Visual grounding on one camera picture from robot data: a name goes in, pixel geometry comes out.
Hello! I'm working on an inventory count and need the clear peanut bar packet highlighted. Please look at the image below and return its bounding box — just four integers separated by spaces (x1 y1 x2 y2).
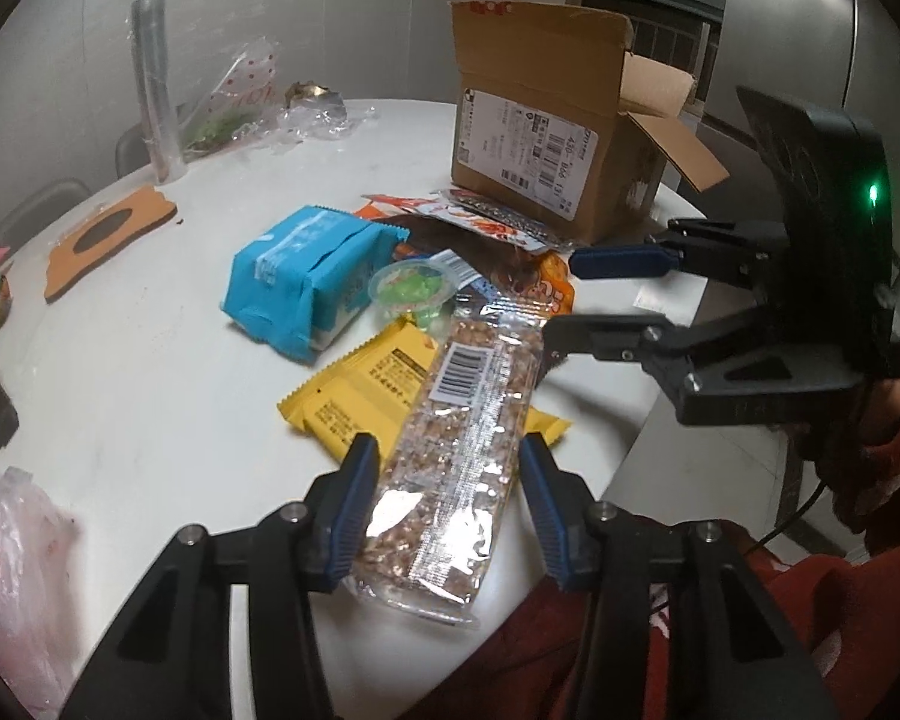
345 300 545 627

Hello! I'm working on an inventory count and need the crumpled clear plastic wrap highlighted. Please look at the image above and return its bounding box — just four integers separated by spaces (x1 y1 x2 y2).
274 94 380 142

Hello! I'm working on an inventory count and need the stainless steel refrigerator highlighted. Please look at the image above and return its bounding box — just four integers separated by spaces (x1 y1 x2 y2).
701 0 900 256

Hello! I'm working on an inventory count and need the window grille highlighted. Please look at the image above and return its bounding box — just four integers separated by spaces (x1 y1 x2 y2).
630 15 721 117

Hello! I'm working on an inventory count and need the gold foil wrapper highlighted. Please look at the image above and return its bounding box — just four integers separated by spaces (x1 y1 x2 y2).
285 80 346 110

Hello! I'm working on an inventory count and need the clear plastic cup tube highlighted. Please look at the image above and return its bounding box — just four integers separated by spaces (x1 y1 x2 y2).
130 0 188 185

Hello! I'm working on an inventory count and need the black cable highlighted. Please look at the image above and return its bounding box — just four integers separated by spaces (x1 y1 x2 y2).
750 476 830 548

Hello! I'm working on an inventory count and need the orange and white snack packet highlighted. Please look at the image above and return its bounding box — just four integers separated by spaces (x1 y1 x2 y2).
356 193 458 224

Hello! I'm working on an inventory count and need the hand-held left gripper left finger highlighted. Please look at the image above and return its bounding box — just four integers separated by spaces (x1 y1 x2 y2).
60 431 383 720

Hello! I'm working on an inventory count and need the yellow snack packet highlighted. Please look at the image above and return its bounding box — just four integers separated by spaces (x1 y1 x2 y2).
304 382 572 462
277 317 445 436

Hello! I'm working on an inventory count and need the clear dotted plastic bag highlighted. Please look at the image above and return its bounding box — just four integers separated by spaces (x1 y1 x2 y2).
176 37 282 158

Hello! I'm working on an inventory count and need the brown snack packet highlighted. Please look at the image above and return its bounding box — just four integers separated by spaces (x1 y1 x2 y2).
394 214 541 271

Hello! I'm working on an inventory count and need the black sesame bar packet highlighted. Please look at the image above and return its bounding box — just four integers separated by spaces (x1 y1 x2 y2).
450 191 563 241

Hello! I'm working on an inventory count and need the pink plastic bag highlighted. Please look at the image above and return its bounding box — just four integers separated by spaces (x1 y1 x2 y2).
0 465 83 713

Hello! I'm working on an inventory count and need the person's right hand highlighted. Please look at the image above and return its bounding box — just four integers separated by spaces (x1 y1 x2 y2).
799 379 900 518

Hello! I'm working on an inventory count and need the orange chicken foot packet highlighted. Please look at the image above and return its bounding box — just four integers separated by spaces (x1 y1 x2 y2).
495 251 577 320

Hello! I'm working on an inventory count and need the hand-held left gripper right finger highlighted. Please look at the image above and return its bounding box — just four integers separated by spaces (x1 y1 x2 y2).
517 435 845 720

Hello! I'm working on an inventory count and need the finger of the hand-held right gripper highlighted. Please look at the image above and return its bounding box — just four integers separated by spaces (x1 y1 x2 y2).
568 217 790 287
541 313 773 395

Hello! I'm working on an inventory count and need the green jelly cup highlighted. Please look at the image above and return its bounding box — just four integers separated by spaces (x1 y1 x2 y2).
367 259 458 331

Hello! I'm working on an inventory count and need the blue snack packet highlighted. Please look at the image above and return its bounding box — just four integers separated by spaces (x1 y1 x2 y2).
220 206 410 362

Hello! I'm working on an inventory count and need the person's red garment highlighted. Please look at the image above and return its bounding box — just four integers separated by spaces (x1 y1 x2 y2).
450 540 900 720

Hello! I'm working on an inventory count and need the cardboard box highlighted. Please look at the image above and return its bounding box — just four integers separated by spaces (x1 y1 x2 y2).
448 0 730 242

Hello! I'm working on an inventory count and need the wooden board with black oval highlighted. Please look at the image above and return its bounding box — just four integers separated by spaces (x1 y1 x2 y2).
45 186 177 305

